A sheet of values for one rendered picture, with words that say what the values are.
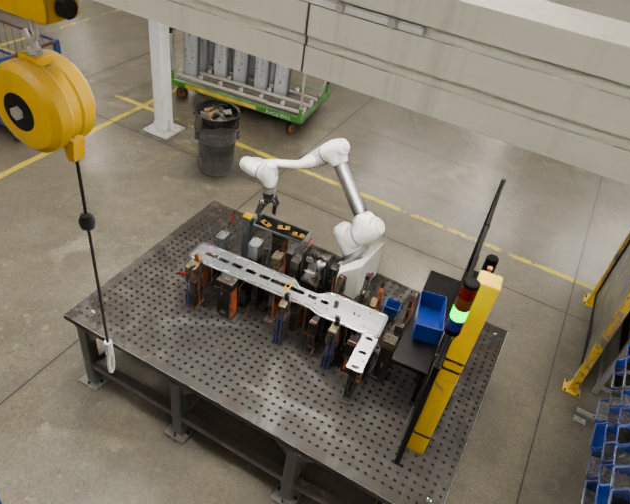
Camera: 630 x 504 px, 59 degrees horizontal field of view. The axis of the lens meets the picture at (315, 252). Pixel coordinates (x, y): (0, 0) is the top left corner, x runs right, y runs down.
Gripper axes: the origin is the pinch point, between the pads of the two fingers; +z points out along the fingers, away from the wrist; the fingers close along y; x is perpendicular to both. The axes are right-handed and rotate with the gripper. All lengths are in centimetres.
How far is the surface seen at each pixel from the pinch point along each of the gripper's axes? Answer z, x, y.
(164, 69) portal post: 41, -313, -129
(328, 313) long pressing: 22, 77, 15
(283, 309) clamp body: 20, 58, 36
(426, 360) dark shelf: 19, 140, -1
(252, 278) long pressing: 22.2, 23.6, 31.2
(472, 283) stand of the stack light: -85, 162, 44
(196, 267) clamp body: 17, -2, 57
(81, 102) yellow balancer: -186, 139, 180
